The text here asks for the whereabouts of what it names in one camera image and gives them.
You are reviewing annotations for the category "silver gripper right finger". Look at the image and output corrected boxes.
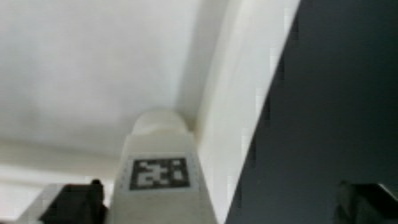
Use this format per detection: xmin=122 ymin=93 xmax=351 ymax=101
xmin=333 ymin=181 xmax=398 ymax=224

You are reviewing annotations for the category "white leg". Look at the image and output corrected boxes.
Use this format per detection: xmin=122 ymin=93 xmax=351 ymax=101
xmin=104 ymin=110 xmax=216 ymax=224

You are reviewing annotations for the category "white square tabletop part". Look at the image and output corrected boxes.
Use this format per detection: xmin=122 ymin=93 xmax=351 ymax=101
xmin=0 ymin=0 xmax=300 ymax=222

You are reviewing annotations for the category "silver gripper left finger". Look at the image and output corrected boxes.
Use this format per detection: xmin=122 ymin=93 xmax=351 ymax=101
xmin=15 ymin=179 xmax=111 ymax=224

